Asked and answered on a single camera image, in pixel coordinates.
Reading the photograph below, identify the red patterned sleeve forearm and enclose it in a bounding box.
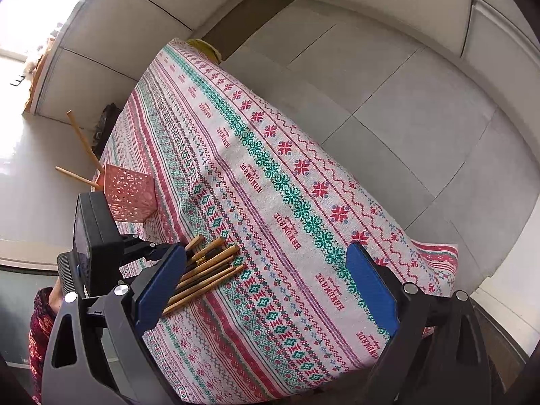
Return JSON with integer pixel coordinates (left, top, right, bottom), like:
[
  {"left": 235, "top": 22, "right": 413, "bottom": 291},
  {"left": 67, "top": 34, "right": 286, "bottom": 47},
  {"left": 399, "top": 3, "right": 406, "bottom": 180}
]
[{"left": 28, "top": 287, "right": 57, "bottom": 404}]

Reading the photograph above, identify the patterned red green tablecloth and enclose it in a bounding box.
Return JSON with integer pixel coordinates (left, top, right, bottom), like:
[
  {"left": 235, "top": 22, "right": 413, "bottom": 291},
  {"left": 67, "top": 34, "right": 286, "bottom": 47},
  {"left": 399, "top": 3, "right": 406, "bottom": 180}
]
[{"left": 103, "top": 39, "right": 459, "bottom": 404}]

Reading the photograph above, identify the black trash bin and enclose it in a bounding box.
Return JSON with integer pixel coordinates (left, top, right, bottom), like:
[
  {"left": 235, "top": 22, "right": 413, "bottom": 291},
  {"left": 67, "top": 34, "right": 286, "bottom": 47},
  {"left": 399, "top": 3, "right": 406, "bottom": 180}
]
[{"left": 91, "top": 103, "right": 122, "bottom": 158}]

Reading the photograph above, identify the pink perforated utensil holder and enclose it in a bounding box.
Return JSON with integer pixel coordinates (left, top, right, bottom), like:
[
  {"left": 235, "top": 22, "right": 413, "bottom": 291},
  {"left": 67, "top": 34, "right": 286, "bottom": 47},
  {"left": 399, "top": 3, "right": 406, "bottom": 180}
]
[{"left": 97, "top": 164, "right": 157, "bottom": 223}]

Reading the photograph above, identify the black chopstick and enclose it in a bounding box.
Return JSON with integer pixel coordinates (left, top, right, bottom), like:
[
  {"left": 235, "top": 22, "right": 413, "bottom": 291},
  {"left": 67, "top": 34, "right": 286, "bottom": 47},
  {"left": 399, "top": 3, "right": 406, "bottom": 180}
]
[{"left": 176, "top": 256, "right": 234, "bottom": 291}]

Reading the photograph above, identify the person's left hand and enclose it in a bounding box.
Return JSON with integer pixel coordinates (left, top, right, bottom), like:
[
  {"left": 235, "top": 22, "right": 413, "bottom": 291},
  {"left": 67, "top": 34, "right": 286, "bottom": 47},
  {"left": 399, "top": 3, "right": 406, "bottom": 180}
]
[{"left": 49, "top": 278, "right": 64, "bottom": 315}]

